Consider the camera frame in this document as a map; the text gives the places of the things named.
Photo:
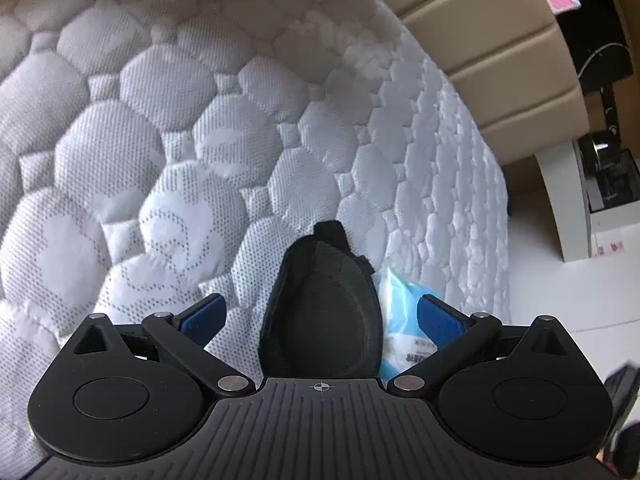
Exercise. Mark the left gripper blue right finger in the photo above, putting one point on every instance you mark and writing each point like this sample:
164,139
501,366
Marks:
440,323

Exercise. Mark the black and blue container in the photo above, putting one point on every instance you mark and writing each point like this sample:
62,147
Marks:
323,319

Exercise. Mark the white quilted mattress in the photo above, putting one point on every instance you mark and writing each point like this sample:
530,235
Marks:
153,151

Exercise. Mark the white bedside furniture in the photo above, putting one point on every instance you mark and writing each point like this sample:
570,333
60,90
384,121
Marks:
566,185

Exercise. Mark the light blue wipes packet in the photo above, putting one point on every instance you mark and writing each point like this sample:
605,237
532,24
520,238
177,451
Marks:
404,343

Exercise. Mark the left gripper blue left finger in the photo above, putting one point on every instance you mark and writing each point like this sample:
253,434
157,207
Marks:
204,320

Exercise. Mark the beige padded headboard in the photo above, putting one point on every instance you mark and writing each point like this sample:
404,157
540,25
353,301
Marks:
509,62

